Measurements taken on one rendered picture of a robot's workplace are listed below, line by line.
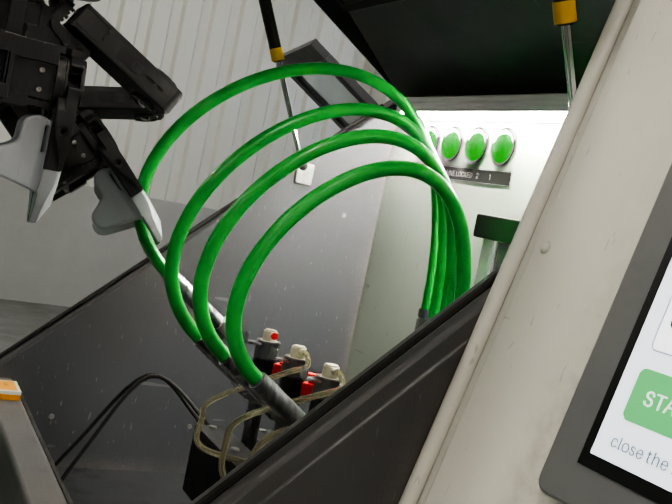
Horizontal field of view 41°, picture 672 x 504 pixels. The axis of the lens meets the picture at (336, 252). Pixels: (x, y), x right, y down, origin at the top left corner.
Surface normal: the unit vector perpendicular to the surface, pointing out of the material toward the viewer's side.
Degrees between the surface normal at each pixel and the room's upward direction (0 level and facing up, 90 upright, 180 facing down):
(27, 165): 93
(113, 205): 76
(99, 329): 90
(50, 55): 90
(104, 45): 88
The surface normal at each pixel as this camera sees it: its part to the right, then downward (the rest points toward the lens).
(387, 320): -0.88, -0.15
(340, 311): 0.44, 0.14
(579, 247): -0.80, -0.39
